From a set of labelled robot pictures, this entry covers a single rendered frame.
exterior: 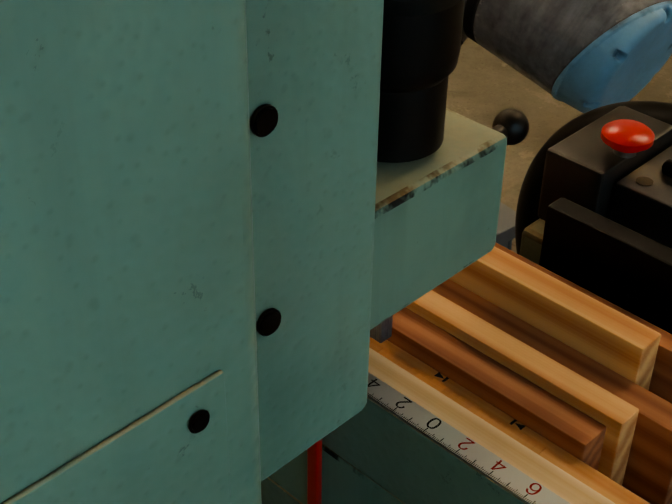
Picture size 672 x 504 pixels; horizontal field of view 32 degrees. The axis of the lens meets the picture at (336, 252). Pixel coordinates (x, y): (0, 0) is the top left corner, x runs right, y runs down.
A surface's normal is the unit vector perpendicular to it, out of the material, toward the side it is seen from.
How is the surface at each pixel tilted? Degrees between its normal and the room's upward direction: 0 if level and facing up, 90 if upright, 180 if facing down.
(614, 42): 56
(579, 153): 0
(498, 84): 0
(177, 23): 90
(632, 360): 90
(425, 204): 90
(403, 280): 90
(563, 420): 0
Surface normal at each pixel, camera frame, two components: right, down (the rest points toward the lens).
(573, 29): -0.52, 0.06
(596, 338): -0.70, 0.40
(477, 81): 0.01, -0.81
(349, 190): 0.72, 0.42
